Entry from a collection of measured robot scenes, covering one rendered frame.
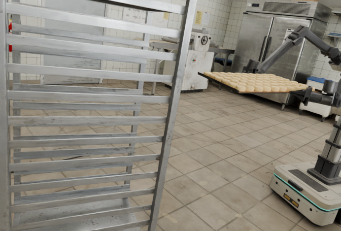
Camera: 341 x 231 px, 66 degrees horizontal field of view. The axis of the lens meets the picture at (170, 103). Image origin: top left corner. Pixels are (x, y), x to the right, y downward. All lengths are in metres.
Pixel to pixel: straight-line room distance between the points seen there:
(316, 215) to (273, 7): 4.28
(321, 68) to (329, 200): 4.22
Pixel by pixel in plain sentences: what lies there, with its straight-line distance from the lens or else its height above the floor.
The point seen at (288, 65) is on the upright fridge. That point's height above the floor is 0.90.
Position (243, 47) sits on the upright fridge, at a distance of 5.91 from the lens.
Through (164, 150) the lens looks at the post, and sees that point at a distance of 1.15.
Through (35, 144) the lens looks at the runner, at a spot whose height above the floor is 0.78.
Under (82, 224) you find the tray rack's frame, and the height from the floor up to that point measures 0.15.
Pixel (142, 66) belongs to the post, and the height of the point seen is 1.02.
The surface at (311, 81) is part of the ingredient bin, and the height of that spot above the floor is 0.67.
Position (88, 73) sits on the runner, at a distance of 0.98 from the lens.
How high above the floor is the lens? 1.26
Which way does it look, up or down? 17 degrees down
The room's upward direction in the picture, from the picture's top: 10 degrees clockwise
